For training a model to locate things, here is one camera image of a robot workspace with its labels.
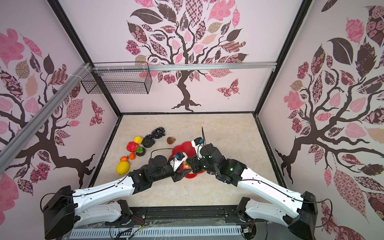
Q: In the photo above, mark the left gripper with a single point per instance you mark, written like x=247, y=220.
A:
x=178, y=176

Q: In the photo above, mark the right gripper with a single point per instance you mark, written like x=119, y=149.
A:
x=195, y=162

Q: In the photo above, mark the red flower-shaped bowl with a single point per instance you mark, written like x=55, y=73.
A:
x=190, y=151

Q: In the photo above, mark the dark mangosteen green leaves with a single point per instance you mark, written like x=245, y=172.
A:
x=140, y=151

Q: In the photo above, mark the red strawberry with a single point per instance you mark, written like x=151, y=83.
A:
x=186, y=166

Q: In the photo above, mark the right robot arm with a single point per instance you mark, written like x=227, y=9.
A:
x=264, y=189

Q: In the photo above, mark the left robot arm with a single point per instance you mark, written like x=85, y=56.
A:
x=99, y=192

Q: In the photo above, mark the small yellow fruit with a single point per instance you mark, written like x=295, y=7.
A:
x=138, y=140

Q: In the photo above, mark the brown green fig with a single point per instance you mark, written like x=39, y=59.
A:
x=171, y=140

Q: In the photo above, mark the dark avocado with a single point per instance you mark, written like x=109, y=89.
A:
x=148, y=143

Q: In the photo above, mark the dark grape bunch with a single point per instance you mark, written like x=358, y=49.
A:
x=156, y=134

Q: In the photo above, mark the yellow lemon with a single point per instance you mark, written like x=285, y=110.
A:
x=123, y=168

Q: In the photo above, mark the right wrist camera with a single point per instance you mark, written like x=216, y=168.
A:
x=197, y=144

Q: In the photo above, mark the white cable duct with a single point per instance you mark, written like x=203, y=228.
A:
x=154, y=233

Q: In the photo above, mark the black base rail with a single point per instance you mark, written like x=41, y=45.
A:
x=119, y=214

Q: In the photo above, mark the black wire basket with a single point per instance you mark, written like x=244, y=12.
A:
x=118, y=78

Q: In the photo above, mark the aluminium rail back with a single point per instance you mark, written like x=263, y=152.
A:
x=190, y=67

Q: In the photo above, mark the aluminium rail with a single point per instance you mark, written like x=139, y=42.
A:
x=190, y=67
x=11, y=150

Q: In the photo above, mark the aluminium rail left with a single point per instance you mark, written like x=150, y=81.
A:
x=11, y=150

